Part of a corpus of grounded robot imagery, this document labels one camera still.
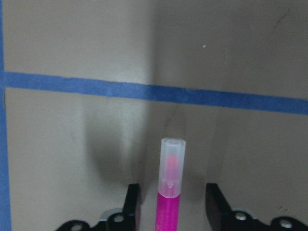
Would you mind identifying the pink marker pen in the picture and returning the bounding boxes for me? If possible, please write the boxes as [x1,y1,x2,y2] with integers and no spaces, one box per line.
[155,138,186,231]

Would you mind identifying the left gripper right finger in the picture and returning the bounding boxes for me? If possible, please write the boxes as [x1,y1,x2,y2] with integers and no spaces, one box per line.
[205,183,234,231]

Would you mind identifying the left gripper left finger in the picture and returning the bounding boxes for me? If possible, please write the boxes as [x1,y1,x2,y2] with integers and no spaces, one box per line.
[121,183,141,231]

